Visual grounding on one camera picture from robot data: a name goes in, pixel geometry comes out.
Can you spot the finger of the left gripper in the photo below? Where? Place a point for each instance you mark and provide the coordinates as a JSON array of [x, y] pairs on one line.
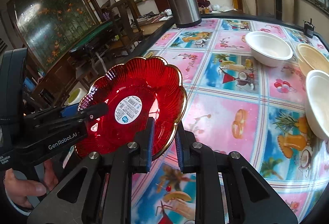
[[52, 119]]

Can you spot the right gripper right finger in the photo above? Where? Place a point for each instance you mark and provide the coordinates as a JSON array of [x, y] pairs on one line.
[[228, 186]]

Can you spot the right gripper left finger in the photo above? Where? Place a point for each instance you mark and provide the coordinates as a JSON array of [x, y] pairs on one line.
[[99, 188]]

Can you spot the red glass flower plate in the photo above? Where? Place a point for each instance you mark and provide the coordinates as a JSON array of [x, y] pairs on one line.
[[139, 89]]

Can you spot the person's left hand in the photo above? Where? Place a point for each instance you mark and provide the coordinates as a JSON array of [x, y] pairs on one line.
[[19, 190]]

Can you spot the white tape roll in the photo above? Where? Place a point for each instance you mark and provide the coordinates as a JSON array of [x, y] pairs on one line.
[[76, 96]]

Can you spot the colourful printed tablecloth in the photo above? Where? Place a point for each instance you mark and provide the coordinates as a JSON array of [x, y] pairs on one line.
[[235, 103]]

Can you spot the framed flower painting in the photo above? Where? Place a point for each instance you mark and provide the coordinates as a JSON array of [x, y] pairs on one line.
[[49, 28]]

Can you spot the wooden chair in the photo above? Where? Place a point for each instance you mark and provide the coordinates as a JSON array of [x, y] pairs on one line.
[[126, 26]]

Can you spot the large white paper bowl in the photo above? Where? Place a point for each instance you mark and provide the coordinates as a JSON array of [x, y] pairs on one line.
[[316, 105]]

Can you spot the small white paper bowl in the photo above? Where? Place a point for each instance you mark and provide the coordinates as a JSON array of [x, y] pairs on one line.
[[270, 50]]

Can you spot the beige plastic bowl far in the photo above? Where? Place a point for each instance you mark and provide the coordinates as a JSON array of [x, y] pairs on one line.
[[310, 59]]

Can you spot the small black device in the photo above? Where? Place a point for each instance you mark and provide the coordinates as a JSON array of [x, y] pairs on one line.
[[308, 28]]

